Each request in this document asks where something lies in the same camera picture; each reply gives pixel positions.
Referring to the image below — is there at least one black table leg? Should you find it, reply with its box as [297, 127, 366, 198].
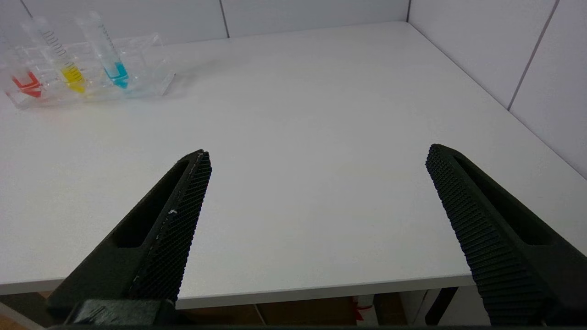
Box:
[424, 287, 459, 326]

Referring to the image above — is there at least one yellow pigment test tube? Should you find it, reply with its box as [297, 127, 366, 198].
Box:
[21, 17, 88, 94]

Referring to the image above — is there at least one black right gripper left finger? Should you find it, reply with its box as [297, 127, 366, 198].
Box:
[46, 149, 212, 317]

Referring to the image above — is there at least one red pigment test tube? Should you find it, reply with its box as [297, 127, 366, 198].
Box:
[0, 27, 44, 99]

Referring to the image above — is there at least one blue pigment test tube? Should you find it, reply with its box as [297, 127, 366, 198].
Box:
[76, 11, 130, 90]

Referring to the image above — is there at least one clear acrylic test tube rack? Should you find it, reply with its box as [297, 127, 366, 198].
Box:
[2, 33, 176, 110]

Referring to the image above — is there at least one red and white floor object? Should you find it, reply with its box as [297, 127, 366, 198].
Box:
[352, 297, 376, 326]

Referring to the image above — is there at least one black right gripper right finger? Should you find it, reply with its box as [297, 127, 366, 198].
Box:
[425, 144, 587, 327]

